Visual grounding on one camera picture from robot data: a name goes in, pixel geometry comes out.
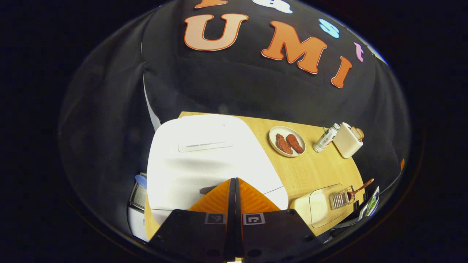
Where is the red meat piece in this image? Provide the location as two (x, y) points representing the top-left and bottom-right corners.
(275, 133), (293, 155)
(286, 134), (305, 154)

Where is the silver chopstick holder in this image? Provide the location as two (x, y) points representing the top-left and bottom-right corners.
(330, 186), (355, 211)

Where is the brown wooden spoon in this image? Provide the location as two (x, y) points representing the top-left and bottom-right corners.
(346, 178), (375, 203)

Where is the white plastic basket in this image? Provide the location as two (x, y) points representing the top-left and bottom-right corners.
(127, 173), (150, 242)

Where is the black backdrop cloth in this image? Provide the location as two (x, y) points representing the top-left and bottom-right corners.
(58, 0), (410, 234)

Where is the printed paper sheet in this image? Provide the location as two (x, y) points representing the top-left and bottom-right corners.
(359, 186), (381, 222)

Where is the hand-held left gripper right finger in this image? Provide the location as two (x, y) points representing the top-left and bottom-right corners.
(236, 178), (324, 261)

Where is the white drink bottle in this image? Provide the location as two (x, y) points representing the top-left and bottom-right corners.
(313, 123), (341, 153)

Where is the white round plate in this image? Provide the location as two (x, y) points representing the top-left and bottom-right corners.
(268, 126), (306, 158)

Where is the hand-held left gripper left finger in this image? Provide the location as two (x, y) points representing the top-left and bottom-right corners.
(148, 178), (237, 259)

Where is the white rice cooker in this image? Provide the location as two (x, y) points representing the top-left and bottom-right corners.
(146, 114), (289, 226)

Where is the white toaster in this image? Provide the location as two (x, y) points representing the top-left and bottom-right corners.
(332, 122), (364, 159)

